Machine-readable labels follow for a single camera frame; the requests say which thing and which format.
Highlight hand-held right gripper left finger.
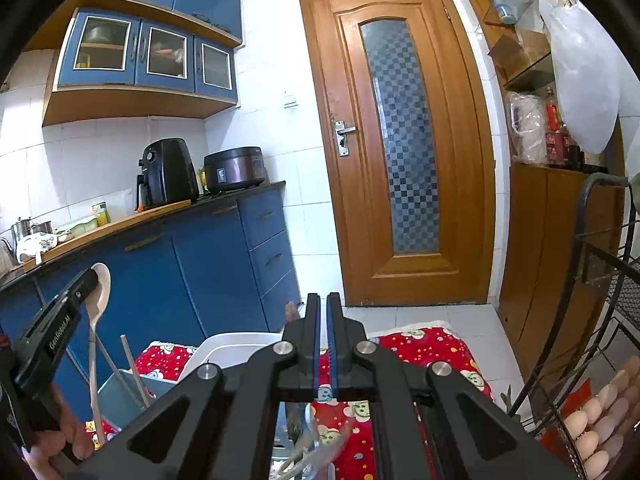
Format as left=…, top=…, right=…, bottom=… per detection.
left=75, top=292, right=323, bottom=480

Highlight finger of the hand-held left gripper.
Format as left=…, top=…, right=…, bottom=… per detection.
left=60, top=269, right=101, bottom=317

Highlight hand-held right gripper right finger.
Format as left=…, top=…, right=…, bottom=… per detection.
left=326, top=292, right=581, bottom=480

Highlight beige spoon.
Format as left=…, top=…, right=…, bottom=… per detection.
left=86, top=262, right=112, bottom=448

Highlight stainless steel tongs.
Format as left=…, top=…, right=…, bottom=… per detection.
left=272, top=400, right=351, bottom=480

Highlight person's left hand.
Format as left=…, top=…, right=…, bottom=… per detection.
left=22, top=390, right=96, bottom=480

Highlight red smiley-flower tablecloth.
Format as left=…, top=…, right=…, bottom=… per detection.
left=82, top=327, right=493, bottom=480

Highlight blue base cabinet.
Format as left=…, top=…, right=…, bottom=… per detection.
left=0, top=180, right=301, bottom=411

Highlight wooden door with glass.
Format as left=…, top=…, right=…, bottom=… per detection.
left=299, top=0, right=497, bottom=306

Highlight black air fryer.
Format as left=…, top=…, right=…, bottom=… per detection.
left=135, top=138, right=199, bottom=209

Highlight green plant sprig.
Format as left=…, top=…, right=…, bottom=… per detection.
left=502, top=385, right=521, bottom=418

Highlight dark rice cooker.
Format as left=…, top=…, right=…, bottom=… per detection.
left=202, top=146, right=267, bottom=193

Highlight wooden side cabinet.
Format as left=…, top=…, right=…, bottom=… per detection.
left=500, top=160, right=626, bottom=391

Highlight red plastic bag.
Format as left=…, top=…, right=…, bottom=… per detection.
left=537, top=425, right=566, bottom=456

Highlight pile of white eggs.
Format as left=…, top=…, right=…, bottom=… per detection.
left=562, top=367, right=640, bottom=480

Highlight white electric kettle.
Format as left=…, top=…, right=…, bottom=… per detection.
left=507, top=91, right=546, bottom=163

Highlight red bottles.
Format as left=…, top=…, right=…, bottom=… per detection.
left=544, top=87, right=583, bottom=168

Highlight cardboard box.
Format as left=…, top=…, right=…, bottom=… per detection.
left=487, top=27, right=551, bottom=78

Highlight white plastic bag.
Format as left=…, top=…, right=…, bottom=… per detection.
left=537, top=0, right=623, bottom=156

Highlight white and blue jug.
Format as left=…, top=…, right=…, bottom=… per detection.
left=490, top=0, right=523, bottom=26

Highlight metal door handle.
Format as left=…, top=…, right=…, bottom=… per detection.
left=334, top=120, right=357, bottom=157

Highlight blue glass-door wall cabinet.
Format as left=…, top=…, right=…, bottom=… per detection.
left=42, top=7, right=241, bottom=126

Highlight black wire rack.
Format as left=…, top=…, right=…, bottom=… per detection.
left=505, top=172, right=640, bottom=480

